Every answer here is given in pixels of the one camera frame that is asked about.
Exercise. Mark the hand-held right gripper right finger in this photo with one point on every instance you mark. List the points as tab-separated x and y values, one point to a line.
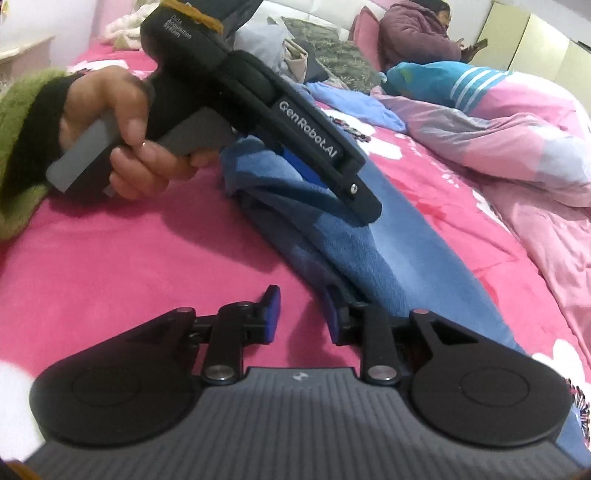
332	314

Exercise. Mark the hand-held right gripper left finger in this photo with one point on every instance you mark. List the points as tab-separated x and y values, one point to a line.
272	318

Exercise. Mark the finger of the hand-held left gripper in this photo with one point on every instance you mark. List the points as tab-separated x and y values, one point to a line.
300	166

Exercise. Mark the blue jeans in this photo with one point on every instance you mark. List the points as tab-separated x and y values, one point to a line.
369	258

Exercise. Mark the person's left forearm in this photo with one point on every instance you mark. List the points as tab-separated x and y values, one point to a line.
18	138

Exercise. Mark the person's left hand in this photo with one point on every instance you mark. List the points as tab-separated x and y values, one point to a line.
106	92

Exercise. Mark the grey garment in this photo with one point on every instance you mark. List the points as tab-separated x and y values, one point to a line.
258	41

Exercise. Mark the light blue cloth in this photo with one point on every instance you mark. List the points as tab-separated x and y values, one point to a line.
360	106

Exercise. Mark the beige bag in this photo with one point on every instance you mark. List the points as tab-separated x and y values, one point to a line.
295	60

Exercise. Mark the cream blanket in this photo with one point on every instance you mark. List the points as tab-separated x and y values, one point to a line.
127	27

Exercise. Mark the green leaf pillow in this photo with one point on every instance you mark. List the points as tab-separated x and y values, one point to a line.
337	55

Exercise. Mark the pink white headboard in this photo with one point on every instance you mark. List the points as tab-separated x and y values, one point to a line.
323	9

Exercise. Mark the pink pillow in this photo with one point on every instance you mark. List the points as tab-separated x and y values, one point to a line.
367	37

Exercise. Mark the pink floral bed sheet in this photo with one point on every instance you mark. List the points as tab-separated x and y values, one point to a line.
138	258

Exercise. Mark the teal striped blanket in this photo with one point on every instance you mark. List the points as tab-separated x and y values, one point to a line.
434	83

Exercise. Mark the pale nightstand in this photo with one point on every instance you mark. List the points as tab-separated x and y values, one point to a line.
23	53

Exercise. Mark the pink grey floral duvet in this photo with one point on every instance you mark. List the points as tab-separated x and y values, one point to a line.
531	152

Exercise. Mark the cream wardrobe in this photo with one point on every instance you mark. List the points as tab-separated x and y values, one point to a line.
531	37

